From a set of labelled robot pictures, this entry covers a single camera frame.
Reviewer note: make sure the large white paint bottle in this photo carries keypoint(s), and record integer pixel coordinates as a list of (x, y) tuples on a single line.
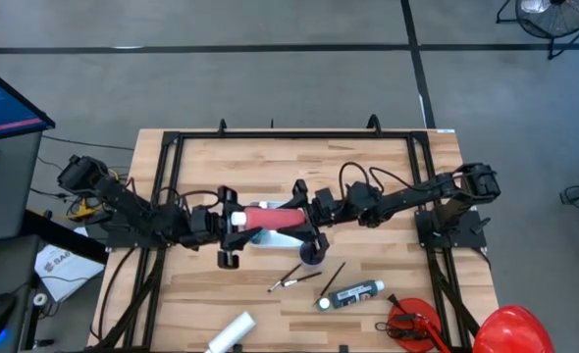
[(233, 332)]

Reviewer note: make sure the dark grey paint bottle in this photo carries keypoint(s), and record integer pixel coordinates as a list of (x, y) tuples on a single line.
[(353, 295)]

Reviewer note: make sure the white label sticker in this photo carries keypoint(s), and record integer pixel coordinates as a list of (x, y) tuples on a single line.
[(445, 131)]

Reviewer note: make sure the red and black hand tool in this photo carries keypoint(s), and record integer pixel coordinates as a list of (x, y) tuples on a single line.
[(429, 331)]

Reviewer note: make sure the grey side desk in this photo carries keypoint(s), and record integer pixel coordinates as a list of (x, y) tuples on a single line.
[(5, 274)]

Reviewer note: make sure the black brush with orange end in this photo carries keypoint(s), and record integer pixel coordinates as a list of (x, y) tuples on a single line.
[(330, 283)]

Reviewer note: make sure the white tape roll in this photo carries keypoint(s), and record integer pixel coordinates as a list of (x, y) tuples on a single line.
[(39, 294)]

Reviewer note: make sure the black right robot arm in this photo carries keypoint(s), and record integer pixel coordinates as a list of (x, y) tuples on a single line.
[(417, 193)]

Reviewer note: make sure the black flat-tipped paint brush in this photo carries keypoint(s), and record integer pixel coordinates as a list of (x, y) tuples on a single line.
[(301, 279)]

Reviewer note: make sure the black fluffy-tipped paint brush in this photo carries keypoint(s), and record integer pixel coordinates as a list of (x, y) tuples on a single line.
[(285, 277)]

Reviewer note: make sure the computer monitor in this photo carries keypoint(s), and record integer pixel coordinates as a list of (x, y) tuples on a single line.
[(0, 103)]

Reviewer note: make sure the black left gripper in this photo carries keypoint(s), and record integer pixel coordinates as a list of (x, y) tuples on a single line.
[(228, 260)]

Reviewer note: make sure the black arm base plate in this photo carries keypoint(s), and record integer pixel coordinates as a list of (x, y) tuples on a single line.
[(466, 237), (122, 240)]

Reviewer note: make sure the black desk frame bar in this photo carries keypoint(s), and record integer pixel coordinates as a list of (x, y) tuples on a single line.
[(64, 237)]

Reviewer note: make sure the large red paint bottle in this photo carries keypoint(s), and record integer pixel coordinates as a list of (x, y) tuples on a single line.
[(275, 218)]

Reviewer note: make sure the red round plate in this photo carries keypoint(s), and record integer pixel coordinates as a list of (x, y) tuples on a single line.
[(419, 309)]

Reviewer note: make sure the black floor fan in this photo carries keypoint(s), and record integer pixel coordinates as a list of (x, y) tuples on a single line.
[(557, 19)]

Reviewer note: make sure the small viridian green paint bottle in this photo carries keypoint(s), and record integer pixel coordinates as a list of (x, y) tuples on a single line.
[(324, 303)]

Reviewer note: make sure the white printed paper sheet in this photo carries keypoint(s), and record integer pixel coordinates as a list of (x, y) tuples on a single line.
[(66, 272)]

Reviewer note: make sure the black metal table frame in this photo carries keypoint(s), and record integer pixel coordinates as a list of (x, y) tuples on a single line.
[(294, 134)]

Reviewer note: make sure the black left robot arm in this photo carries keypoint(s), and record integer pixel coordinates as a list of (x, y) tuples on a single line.
[(122, 201)]

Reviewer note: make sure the lavender plastic cup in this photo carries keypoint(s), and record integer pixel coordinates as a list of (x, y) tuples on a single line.
[(306, 255)]

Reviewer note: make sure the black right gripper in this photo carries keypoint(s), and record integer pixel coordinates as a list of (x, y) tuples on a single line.
[(321, 216)]

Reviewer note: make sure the red hard hat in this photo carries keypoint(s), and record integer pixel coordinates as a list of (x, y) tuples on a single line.
[(512, 331)]

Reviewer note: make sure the white plastic caddy bin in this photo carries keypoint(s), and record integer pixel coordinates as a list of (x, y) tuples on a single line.
[(279, 240)]

